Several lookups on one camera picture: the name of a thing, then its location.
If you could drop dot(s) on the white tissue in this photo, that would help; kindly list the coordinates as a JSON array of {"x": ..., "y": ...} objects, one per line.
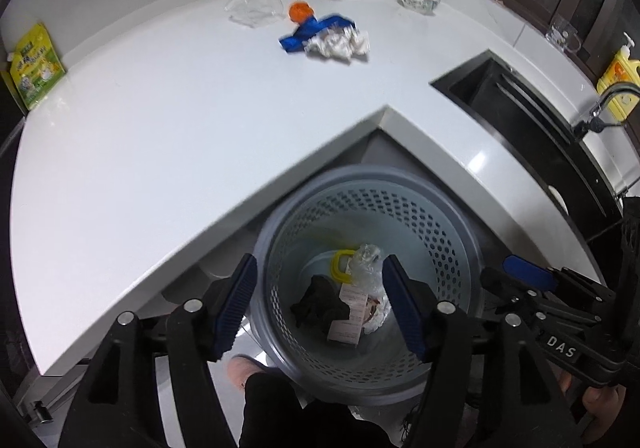
[{"x": 386, "y": 323}]

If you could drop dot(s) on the crumpled clear plastic bag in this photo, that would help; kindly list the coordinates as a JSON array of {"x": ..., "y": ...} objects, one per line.
[{"x": 337, "y": 43}]

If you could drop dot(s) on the orange bottle cap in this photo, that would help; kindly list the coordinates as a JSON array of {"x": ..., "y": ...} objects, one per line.
[{"x": 300, "y": 11}]

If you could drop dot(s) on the blue plastic wrapper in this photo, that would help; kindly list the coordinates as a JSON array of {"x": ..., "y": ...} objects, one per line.
[{"x": 315, "y": 30}]

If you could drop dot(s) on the green yellow seasoning pouch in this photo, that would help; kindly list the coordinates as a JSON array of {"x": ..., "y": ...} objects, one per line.
[{"x": 35, "y": 67}]

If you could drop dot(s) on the clear glass mug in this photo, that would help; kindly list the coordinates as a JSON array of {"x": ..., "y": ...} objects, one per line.
[{"x": 565, "y": 35}]

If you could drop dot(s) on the clear plastic wrap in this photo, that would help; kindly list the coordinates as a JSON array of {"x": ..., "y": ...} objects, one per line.
[
  {"x": 252, "y": 10},
  {"x": 367, "y": 260}
]

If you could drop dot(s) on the long paper receipt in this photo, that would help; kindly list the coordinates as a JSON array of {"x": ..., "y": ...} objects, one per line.
[{"x": 350, "y": 313}]

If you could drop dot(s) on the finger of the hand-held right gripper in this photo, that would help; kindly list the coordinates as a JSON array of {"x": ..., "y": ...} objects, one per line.
[
  {"x": 510, "y": 290},
  {"x": 530, "y": 273}
]

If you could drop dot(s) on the patterned paper wrapper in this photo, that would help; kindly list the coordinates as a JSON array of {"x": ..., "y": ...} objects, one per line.
[{"x": 372, "y": 310}]

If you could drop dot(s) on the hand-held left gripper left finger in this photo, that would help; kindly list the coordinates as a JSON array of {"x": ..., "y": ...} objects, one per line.
[{"x": 240, "y": 298}]

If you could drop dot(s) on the yellow dish soap bottle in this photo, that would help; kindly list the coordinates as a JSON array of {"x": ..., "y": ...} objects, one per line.
[{"x": 620, "y": 72}]

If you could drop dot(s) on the person's right hand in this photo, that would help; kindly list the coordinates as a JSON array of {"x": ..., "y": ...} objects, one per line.
[{"x": 602, "y": 410}]

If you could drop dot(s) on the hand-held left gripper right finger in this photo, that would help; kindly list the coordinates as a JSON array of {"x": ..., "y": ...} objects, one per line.
[{"x": 402, "y": 303}]

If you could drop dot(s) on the grey perforated waste basket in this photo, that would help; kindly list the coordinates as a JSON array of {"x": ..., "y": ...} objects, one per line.
[{"x": 400, "y": 208}]

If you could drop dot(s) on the chrome faucet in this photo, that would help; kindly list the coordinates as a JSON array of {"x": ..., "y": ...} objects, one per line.
[{"x": 607, "y": 95}]

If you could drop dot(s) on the black glove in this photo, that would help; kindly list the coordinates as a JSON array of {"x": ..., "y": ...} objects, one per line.
[{"x": 317, "y": 303}]

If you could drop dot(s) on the person's foot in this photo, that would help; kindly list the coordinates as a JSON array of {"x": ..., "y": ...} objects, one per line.
[{"x": 242, "y": 370}]

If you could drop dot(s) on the black kitchen sink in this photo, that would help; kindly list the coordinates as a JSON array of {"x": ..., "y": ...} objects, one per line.
[{"x": 525, "y": 127}]

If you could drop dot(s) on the person's black trouser leg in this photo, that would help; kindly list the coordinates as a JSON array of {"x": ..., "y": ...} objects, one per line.
[{"x": 300, "y": 418}]

